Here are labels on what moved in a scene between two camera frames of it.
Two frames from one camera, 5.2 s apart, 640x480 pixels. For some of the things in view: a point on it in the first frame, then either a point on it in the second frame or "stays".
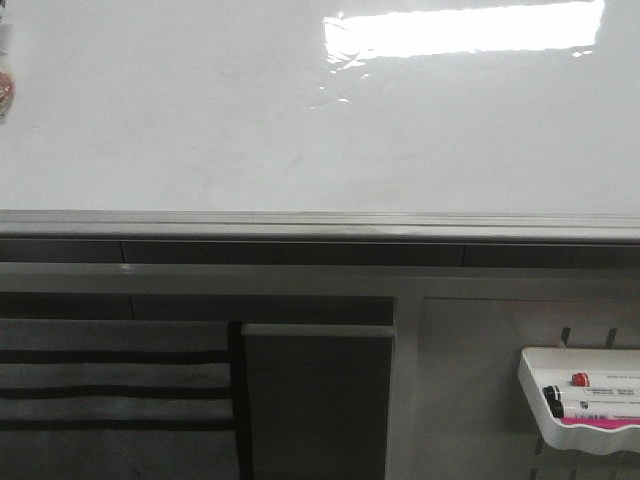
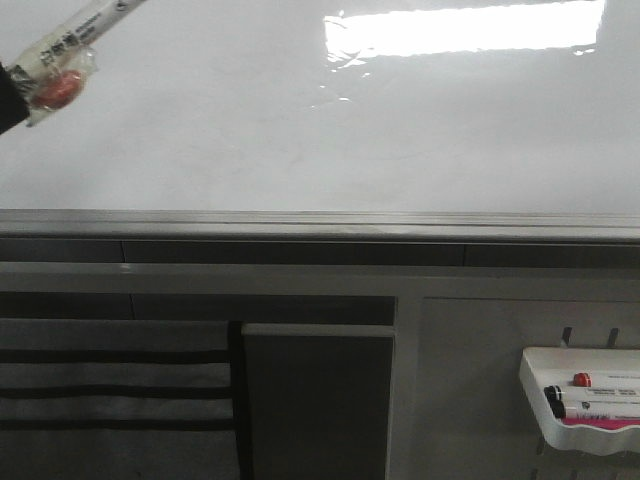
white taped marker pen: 7,80 -> 58,64
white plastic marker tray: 588,399 stays
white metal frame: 409,284 stays
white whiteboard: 324,119 stays
